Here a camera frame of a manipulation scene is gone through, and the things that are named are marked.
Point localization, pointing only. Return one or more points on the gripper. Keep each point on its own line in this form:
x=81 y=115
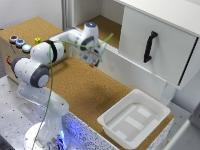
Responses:
x=92 y=53

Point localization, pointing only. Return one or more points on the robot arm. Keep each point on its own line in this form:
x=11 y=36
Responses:
x=36 y=75

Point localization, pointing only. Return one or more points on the wooden drawer box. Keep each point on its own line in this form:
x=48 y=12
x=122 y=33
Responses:
x=36 y=28

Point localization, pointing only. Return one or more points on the white plastic box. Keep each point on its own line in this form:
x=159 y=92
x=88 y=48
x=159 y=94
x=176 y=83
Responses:
x=135 y=118

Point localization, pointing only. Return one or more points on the white cabinet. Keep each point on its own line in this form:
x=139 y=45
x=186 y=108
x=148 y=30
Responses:
x=133 y=71

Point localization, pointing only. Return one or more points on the yellow block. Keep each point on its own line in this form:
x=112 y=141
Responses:
x=37 y=40

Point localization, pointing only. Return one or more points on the green button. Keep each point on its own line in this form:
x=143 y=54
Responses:
x=26 y=48

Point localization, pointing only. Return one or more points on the blue button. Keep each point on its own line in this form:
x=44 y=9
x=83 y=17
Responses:
x=20 y=42

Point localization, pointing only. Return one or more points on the white sliding door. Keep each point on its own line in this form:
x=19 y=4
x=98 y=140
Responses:
x=166 y=40

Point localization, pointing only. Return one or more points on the red button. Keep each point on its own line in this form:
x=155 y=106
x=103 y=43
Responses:
x=13 y=39

